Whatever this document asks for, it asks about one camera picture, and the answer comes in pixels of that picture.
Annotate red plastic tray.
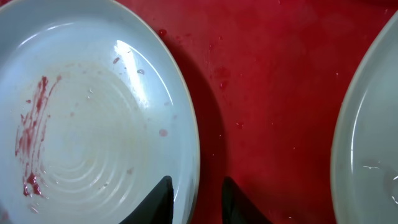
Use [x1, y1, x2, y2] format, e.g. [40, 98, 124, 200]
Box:
[124, 0, 397, 223]

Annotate light blue plate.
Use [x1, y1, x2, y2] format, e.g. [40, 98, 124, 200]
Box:
[1, 0, 200, 223]

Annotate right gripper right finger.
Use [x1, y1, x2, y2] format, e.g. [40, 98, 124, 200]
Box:
[221, 177, 272, 224]

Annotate white plate with red stains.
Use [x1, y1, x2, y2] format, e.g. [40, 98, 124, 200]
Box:
[331, 14, 397, 224]

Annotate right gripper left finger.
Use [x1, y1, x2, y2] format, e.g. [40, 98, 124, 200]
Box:
[119, 175, 174, 224]

